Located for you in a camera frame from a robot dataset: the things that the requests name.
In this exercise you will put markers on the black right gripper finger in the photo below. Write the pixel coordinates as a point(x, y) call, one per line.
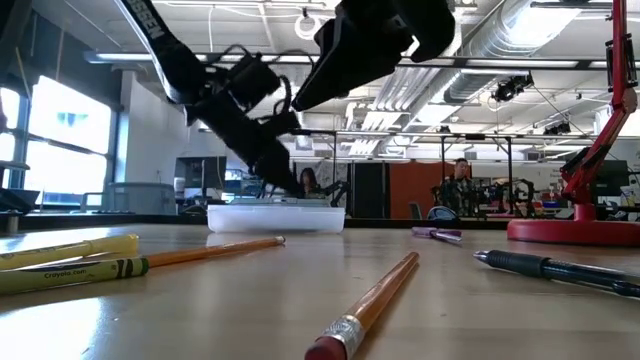
point(350, 55)
point(432, 30)

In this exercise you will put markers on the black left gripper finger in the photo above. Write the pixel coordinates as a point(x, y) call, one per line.
point(280, 170)

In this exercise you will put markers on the clear plastic supply box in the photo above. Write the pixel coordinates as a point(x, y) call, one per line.
point(275, 219)

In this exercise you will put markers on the orange pencil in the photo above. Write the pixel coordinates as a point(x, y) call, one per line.
point(370, 305)
point(215, 251)

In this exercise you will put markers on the purple scissors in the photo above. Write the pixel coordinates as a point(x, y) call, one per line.
point(437, 234)

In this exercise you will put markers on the yellow marker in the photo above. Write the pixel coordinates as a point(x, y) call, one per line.
point(75, 248)

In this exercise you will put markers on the black pen rubber grip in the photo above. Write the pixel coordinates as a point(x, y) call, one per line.
point(540, 267)

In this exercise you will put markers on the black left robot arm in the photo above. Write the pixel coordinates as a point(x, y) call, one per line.
point(170, 55)

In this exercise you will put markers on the person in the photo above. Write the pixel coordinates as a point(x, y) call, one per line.
point(310, 184)
point(459, 192)

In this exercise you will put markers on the black cabinet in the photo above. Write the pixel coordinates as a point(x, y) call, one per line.
point(370, 190)

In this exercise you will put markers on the grey bin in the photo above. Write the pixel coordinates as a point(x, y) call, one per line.
point(140, 198)

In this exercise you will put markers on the orange partition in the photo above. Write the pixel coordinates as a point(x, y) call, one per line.
point(415, 190)

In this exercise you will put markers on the blue chair back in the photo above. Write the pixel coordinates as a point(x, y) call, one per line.
point(441, 214)

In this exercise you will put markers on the black background robot arms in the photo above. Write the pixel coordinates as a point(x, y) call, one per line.
point(520, 197)

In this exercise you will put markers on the red desk lamp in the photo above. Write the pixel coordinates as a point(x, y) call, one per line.
point(575, 232)

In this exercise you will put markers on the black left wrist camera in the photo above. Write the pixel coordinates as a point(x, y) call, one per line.
point(250, 80)

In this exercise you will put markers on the silver ceiling duct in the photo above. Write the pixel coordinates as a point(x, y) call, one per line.
point(515, 35)

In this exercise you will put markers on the black ceiling camera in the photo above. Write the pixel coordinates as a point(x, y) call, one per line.
point(511, 87)

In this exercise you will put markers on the black overhead stand frame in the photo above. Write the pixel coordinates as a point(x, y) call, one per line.
point(475, 136)

